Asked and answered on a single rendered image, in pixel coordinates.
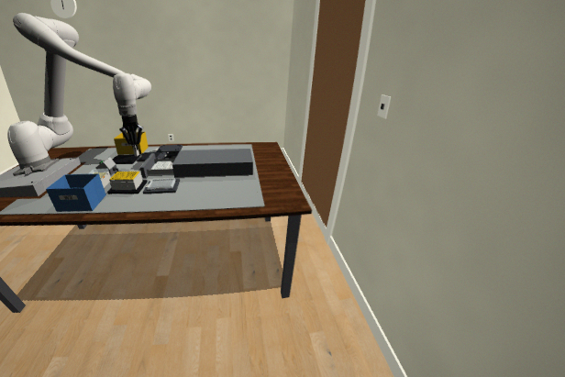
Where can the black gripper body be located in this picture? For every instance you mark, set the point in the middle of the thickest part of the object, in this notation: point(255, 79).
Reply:
point(130, 119)

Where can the yellow open-top bin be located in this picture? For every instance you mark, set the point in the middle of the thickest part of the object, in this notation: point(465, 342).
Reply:
point(123, 148)

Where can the grey bench mat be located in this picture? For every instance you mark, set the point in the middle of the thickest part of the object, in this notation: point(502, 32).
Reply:
point(193, 193)

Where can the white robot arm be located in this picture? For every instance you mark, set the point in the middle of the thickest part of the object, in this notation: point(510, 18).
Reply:
point(30, 142)

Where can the blue open-top bin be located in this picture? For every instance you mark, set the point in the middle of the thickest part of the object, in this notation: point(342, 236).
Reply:
point(76, 192)

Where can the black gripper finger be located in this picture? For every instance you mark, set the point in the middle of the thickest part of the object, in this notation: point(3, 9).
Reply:
point(128, 137)
point(136, 141)

